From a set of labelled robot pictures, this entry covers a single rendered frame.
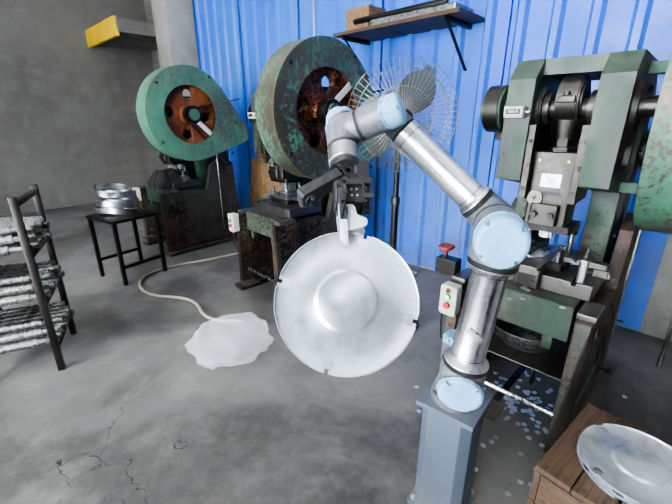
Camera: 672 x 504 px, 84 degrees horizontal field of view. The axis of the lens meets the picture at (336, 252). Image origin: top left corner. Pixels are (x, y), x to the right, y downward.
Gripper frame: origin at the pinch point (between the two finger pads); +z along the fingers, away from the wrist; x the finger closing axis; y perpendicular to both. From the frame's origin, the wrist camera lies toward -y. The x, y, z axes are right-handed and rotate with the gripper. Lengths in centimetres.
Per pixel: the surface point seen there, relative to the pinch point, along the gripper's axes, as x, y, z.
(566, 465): 50, 65, 49
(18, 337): 136, -157, -19
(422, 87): 64, 56, -120
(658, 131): -1, 84, -28
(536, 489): 55, 57, 55
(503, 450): 100, 71, 48
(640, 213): 22, 94, -17
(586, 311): 54, 92, 4
